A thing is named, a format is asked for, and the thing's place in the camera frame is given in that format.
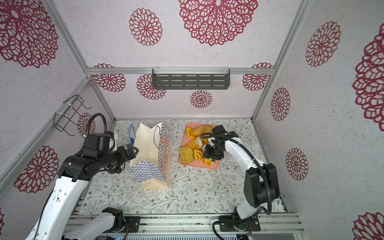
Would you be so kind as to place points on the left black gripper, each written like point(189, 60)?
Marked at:
point(125, 157)

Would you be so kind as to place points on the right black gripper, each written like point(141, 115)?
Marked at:
point(208, 153)

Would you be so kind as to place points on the blue checkered paper bag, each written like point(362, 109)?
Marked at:
point(153, 162)

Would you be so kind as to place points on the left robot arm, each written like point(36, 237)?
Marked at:
point(98, 154)

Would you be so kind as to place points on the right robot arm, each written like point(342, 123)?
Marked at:
point(261, 184)

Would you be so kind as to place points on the striped twisted bread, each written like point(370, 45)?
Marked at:
point(191, 144)

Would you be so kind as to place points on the long baguette bread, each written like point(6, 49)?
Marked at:
point(196, 132)

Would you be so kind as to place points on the yellow croissant bread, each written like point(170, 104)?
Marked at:
point(188, 130)

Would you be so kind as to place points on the pink plastic tray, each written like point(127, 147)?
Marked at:
point(195, 163)

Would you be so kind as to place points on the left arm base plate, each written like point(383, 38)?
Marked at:
point(129, 223)

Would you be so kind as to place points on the black wire rack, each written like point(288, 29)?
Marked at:
point(66, 118)

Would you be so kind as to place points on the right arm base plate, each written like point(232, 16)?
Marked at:
point(229, 224)

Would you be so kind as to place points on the grey wall shelf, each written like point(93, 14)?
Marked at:
point(191, 80)

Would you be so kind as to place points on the aluminium front rail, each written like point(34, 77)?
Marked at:
point(278, 223)

